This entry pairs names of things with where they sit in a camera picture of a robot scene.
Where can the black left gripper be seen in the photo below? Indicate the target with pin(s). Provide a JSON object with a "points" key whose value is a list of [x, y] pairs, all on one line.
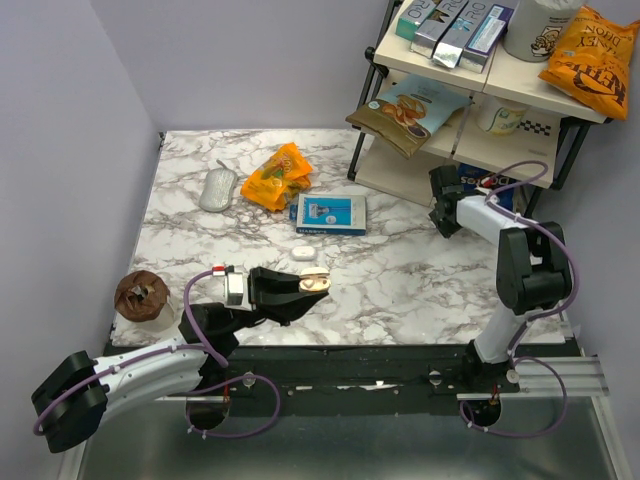
{"points": [[277, 296]]}

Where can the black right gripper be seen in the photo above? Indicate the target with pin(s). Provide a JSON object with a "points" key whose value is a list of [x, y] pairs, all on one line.
{"points": [[446, 229]]}

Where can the beige small earbud case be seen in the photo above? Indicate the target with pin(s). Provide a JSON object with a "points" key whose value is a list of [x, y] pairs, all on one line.
{"points": [[314, 280]]}

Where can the white earbud charging case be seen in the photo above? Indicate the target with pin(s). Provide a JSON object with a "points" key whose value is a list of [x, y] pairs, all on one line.
{"points": [[303, 253]]}

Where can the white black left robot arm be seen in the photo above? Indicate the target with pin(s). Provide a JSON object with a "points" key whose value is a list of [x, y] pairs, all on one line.
{"points": [[82, 393]]}

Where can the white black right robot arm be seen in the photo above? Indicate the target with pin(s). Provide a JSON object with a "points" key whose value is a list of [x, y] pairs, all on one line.
{"points": [[534, 275]]}

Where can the blue Doritos bag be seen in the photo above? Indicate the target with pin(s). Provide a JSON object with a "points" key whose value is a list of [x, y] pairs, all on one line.
{"points": [[472, 177]]}

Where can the blue gold chips bag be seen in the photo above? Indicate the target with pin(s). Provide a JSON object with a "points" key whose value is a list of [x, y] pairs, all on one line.
{"points": [[409, 113]]}

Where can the white yellow cup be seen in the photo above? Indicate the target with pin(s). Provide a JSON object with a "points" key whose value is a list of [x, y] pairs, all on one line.
{"points": [[500, 117]]}

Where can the blue Harry's razor box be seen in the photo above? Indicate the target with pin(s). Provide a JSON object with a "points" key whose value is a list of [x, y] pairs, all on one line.
{"points": [[329, 214]]}

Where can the black beige shelf rack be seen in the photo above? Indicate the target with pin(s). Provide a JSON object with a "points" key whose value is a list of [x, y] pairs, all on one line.
{"points": [[552, 131]]}

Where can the grey glitter pouch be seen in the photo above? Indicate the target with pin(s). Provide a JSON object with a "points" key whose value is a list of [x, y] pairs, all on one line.
{"points": [[218, 189]]}

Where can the orange candy bag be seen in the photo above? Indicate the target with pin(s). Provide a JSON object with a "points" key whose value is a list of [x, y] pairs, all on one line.
{"points": [[279, 180]]}

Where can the brown paper cupcake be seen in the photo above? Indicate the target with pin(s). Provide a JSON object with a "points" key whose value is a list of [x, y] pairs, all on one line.
{"points": [[143, 300]]}

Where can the silver RO box left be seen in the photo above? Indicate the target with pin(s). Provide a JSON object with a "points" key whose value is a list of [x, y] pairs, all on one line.
{"points": [[434, 27]]}

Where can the silver ro box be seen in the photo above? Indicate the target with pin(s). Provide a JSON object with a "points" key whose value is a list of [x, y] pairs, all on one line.
{"points": [[450, 48], [434, 27]]}

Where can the purple blue box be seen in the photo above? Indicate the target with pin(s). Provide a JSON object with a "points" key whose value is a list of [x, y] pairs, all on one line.
{"points": [[481, 44]]}

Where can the silver RO box middle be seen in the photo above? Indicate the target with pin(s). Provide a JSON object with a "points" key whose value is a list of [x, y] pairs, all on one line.
{"points": [[450, 48]]}

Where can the green RO box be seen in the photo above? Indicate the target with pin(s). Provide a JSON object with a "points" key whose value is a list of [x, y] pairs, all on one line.
{"points": [[413, 17]]}

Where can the white popcorn tub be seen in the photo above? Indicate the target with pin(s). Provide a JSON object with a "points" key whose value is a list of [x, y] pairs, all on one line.
{"points": [[536, 26]]}

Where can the orange honey dijon chips bag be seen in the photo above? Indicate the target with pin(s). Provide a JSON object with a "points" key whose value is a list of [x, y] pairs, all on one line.
{"points": [[591, 63]]}

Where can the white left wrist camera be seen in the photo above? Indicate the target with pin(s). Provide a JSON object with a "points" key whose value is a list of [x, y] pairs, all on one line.
{"points": [[235, 288]]}

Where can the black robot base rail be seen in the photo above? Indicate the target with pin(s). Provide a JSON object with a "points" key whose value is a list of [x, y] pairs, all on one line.
{"points": [[355, 380]]}

